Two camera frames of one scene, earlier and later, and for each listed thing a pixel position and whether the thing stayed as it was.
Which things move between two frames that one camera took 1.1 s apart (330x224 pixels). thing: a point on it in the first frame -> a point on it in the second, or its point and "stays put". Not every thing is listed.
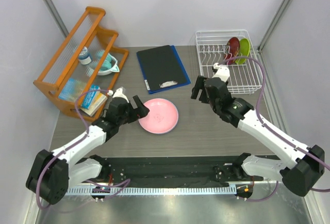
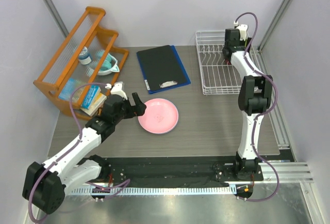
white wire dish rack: (233, 48) stays put
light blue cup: (110, 65) stays put
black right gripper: (199, 85) -> (242, 43)
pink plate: (162, 117) stays put
